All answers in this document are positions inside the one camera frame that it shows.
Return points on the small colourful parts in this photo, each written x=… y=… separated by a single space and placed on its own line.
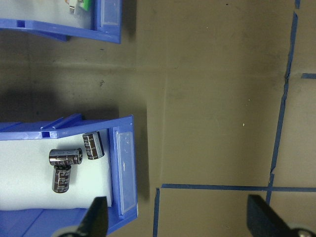
x=37 y=12

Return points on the blue plastic capacitor bin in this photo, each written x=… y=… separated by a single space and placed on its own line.
x=29 y=222

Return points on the blue plastic button bin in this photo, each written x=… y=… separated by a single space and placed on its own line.
x=108 y=32

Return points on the white switch block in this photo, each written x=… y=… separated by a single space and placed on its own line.
x=79 y=6

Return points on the black parts in bin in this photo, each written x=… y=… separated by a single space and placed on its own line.
x=24 y=177

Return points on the dark brown cylindrical capacitor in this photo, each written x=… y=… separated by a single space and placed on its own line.
x=93 y=145
x=64 y=156
x=61 y=180

